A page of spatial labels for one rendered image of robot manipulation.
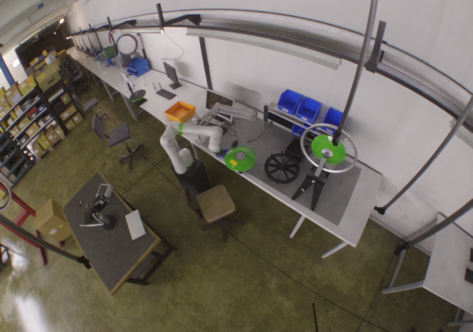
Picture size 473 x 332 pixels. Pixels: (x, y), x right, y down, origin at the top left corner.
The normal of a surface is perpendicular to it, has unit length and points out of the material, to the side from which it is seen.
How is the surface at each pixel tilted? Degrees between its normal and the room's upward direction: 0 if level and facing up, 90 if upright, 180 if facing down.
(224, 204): 0
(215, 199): 0
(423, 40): 90
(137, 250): 0
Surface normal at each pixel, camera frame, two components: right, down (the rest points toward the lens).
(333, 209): -0.07, -0.64
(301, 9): -0.65, 0.62
